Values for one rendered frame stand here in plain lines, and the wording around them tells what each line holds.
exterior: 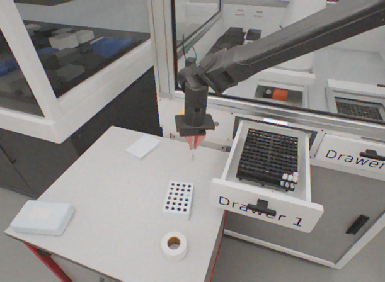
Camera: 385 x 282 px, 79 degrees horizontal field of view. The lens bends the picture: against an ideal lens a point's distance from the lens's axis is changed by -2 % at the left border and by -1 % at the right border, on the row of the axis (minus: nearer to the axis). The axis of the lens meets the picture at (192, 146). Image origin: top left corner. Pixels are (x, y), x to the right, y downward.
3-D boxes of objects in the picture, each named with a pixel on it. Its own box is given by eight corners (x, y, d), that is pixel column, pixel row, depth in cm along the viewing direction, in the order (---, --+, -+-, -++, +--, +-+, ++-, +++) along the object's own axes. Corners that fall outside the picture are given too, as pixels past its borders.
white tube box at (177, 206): (188, 221, 74) (188, 214, 72) (162, 217, 75) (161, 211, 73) (193, 190, 84) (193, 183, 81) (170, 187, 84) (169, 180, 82)
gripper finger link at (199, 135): (176, 141, 71) (177, 116, 65) (200, 140, 72) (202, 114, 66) (179, 157, 66) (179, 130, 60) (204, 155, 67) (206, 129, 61)
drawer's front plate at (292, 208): (309, 233, 65) (324, 211, 58) (208, 204, 72) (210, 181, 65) (309, 228, 66) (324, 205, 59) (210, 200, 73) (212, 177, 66)
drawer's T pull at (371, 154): (385, 162, 75) (387, 158, 74) (358, 156, 76) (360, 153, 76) (382, 154, 77) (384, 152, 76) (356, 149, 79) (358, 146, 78)
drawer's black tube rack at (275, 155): (291, 196, 72) (297, 183, 68) (234, 182, 76) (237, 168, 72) (293, 150, 88) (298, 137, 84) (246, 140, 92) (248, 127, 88)
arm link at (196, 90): (188, 87, 53) (212, 85, 54) (181, 74, 58) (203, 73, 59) (187, 112, 57) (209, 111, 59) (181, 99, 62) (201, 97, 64)
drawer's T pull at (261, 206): (275, 217, 60) (276, 214, 59) (246, 209, 62) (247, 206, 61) (276, 206, 62) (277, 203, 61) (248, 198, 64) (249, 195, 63)
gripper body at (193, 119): (174, 120, 66) (174, 96, 61) (210, 118, 67) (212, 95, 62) (176, 134, 61) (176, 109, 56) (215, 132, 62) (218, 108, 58)
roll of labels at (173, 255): (157, 247, 68) (156, 240, 65) (178, 233, 71) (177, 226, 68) (171, 267, 64) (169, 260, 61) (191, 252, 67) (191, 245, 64)
